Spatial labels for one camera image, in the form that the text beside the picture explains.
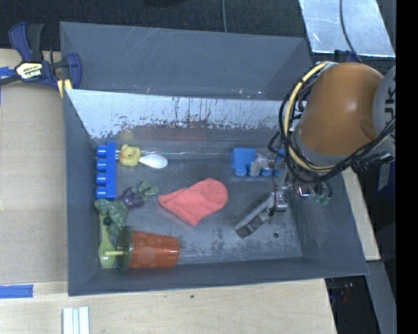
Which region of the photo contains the purple toy eggplant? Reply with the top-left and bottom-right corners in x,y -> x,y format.
119,180 -> 160,209

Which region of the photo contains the white plastic spoon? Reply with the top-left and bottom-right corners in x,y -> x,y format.
138,153 -> 169,170

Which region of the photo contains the short blue toy brick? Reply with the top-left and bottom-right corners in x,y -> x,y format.
229,147 -> 287,178

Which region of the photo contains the orange cup with green lid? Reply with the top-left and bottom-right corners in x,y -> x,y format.
116,225 -> 180,274

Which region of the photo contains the pale wood board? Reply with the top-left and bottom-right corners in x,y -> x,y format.
0,85 -> 69,285

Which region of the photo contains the yellow rubber duck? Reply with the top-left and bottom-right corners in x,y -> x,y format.
118,143 -> 142,168

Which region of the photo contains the red cloth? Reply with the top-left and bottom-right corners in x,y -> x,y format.
157,177 -> 229,227

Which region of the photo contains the grey metal bin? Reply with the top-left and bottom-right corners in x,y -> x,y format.
59,21 -> 371,297

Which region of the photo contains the long blue toy brick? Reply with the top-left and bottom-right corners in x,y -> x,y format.
95,142 -> 117,200

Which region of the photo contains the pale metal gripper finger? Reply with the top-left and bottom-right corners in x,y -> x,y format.
233,193 -> 276,230
242,205 -> 288,239

